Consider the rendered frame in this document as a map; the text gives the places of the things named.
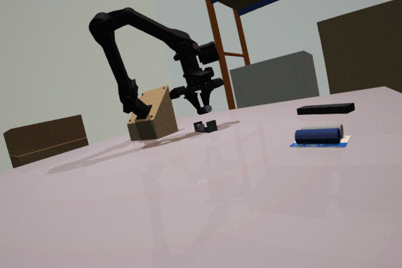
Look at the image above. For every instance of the black flat bar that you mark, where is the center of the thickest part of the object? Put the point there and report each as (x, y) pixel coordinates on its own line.
(326, 109)

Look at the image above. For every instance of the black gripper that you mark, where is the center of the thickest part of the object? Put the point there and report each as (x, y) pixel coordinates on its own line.
(189, 91)

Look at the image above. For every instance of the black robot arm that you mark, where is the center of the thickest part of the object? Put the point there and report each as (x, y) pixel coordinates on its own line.
(103, 26)

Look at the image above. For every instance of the blue and red battery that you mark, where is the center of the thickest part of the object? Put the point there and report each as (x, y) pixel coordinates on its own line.
(205, 109)

